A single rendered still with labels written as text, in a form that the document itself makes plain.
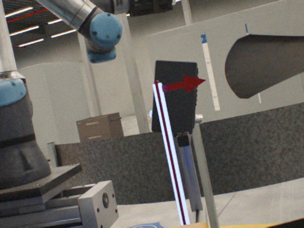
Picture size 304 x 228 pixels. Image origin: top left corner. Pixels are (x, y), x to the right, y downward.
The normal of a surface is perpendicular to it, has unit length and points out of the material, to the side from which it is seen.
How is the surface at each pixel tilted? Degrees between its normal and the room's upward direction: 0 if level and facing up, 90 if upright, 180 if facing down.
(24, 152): 73
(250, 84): 157
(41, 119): 90
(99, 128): 90
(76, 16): 108
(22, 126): 90
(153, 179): 90
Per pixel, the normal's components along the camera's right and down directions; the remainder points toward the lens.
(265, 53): 0.09, 0.98
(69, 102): 0.89, -0.16
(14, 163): 0.20, -0.30
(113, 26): 0.23, 0.00
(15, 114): 0.69, -0.10
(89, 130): -0.36, 0.12
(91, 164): -0.57, 0.16
